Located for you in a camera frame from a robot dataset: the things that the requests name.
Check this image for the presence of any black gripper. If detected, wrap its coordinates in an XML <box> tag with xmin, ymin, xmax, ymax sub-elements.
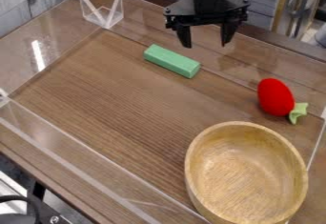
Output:
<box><xmin>163</xmin><ymin>0</ymin><xmax>250</xmax><ymax>49</ymax></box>

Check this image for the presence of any red plush fruit green leaf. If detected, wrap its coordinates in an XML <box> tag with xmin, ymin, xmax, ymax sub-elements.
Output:
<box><xmin>258</xmin><ymin>78</ymin><xmax>309</xmax><ymax>125</ymax></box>

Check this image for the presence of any green rectangular block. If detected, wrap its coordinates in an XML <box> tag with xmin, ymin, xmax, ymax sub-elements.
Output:
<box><xmin>143</xmin><ymin>44</ymin><xmax>202</xmax><ymax>79</ymax></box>

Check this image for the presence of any wooden chair in background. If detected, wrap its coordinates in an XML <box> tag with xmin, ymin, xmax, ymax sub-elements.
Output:
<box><xmin>272</xmin><ymin>0</ymin><xmax>320</xmax><ymax>39</ymax></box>

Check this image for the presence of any wooden bowl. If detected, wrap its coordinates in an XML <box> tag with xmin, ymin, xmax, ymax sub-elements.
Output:
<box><xmin>185</xmin><ymin>121</ymin><xmax>309</xmax><ymax>224</ymax></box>

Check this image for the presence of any clear acrylic corner bracket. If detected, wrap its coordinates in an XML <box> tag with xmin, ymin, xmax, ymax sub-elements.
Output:
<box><xmin>79</xmin><ymin>0</ymin><xmax>123</xmax><ymax>30</ymax></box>

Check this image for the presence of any clear acrylic tray wall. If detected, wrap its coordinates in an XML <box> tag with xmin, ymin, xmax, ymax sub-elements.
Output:
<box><xmin>0</xmin><ymin>0</ymin><xmax>326</xmax><ymax>224</ymax></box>

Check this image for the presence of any black cable lower left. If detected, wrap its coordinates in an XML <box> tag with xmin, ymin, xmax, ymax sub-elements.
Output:
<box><xmin>0</xmin><ymin>194</ymin><xmax>42</xmax><ymax>224</ymax></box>

